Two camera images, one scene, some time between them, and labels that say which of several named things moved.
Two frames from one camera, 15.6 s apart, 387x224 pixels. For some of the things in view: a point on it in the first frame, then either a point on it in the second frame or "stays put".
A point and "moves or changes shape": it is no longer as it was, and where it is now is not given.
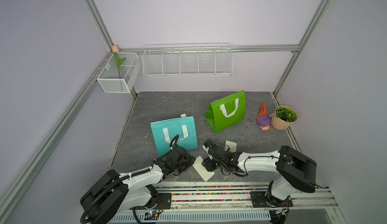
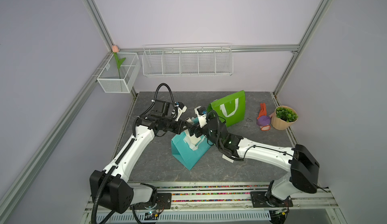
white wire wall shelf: x=191 y=59 stays put
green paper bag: x=227 y=111 stays put
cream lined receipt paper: x=202 y=170 to x=191 y=140
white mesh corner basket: x=113 y=80 stays put
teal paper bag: x=164 y=131 moves or changes shape
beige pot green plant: x=283 y=117 stays put
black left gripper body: x=185 y=164 to x=170 y=124
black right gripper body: x=210 y=165 to x=205 y=130
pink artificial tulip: x=115 y=50 stays put
